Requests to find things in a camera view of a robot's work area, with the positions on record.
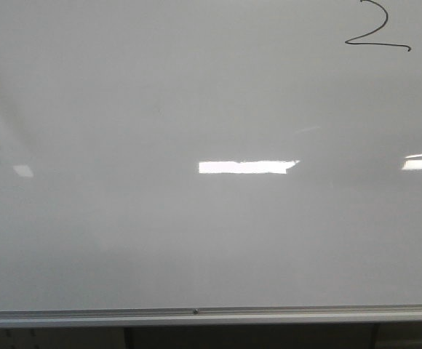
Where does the black drawn number two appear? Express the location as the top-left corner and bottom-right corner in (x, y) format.
(344, 0), (413, 52)

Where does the grey pegboard panel under board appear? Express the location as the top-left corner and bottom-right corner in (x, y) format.
(0, 328), (127, 348)

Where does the white whiteboard with aluminium frame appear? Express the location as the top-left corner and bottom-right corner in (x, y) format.
(0, 1), (422, 328)

